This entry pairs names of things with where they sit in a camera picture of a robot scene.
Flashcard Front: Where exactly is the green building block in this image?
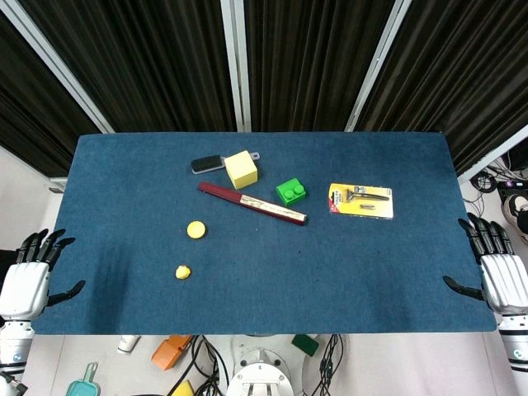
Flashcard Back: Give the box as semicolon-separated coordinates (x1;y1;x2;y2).
276;177;307;206

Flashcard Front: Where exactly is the green sponge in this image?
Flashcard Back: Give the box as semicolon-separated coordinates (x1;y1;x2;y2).
291;334;320;356

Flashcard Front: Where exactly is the orange box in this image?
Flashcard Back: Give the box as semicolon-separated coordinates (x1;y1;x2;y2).
150;334;195;370

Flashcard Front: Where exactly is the razor in yellow package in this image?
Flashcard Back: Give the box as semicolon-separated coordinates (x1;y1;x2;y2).
328;182;394;220

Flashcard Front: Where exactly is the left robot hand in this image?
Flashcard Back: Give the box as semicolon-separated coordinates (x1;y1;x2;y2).
0;229;87;321

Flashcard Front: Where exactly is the black cable bundle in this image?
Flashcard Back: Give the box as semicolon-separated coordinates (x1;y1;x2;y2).
307;334;351;396
187;334;232;396

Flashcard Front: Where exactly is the blue table cloth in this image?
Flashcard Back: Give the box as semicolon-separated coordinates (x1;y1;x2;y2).
31;131;497;336

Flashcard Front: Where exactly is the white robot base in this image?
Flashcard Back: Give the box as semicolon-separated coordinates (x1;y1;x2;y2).
225;334;306;396

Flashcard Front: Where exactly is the teal plastic scoop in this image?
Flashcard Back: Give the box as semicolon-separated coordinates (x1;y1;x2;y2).
65;362;101;396

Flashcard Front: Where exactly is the pale yellow cube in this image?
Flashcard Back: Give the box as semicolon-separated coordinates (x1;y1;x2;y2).
224;150;259;190

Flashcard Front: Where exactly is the white bottle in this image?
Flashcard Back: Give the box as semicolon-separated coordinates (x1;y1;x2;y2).
116;334;141;355

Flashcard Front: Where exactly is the black and grey brush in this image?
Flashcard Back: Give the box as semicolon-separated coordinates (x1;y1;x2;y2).
191;152;262;175

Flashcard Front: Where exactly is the yellow sponge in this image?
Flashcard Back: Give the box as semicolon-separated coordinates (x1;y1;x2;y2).
170;379;196;396

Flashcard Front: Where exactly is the dark red long box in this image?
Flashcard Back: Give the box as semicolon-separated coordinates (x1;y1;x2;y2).
197;181;309;227

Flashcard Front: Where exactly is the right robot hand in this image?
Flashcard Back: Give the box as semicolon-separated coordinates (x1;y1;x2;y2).
442;213;528;316

